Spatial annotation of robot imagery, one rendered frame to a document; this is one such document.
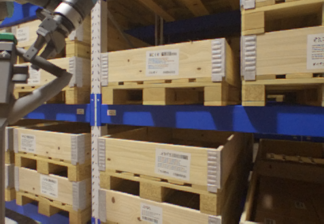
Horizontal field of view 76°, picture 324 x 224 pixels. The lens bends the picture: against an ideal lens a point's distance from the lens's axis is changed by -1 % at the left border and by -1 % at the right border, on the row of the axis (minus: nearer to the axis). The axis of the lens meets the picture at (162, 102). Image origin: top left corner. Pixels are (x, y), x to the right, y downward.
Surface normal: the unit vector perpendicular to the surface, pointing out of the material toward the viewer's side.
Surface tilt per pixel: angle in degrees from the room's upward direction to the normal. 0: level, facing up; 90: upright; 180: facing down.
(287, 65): 90
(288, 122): 90
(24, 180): 90
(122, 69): 90
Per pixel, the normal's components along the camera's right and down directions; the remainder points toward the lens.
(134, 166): -0.45, 0.01
